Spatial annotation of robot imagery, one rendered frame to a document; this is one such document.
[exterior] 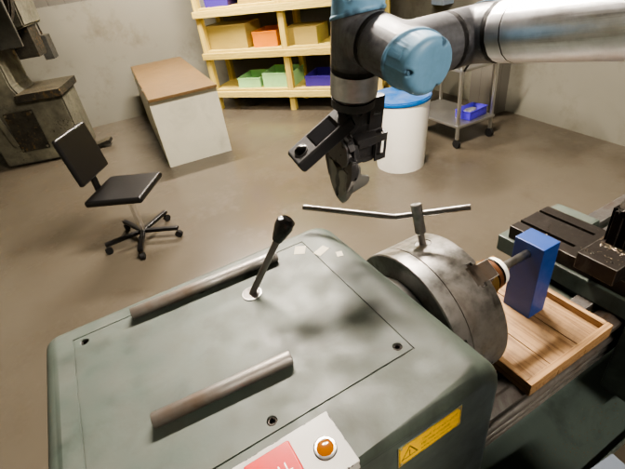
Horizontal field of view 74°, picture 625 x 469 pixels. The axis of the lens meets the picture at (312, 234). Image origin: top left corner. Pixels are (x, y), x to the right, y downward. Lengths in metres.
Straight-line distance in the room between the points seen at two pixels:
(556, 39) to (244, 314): 0.58
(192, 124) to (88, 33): 2.68
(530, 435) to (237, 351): 1.00
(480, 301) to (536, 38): 0.45
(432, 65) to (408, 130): 3.16
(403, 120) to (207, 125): 2.19
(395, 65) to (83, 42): 6.59
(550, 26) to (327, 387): 0.51
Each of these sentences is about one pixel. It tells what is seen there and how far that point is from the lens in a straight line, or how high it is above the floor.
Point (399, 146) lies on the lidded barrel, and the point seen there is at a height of 0.27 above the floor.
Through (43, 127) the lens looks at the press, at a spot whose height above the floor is 0.43.
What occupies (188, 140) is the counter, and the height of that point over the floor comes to 0.24.
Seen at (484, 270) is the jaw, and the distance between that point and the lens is 0.87.
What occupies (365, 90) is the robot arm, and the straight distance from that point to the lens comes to 0.66.
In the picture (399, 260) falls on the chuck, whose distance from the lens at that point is 0.82.
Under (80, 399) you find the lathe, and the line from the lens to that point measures 0.73.
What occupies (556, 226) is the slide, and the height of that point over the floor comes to 0.97.
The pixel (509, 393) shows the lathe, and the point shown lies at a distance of 1.11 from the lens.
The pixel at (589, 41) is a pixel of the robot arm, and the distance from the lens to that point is 0.54.
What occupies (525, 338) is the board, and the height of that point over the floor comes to 0.89.
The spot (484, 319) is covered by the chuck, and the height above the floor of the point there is 1.16.
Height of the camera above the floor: 1.75
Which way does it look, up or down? 34 degrees down
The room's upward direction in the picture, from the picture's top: 9 degrees counter-clockwise
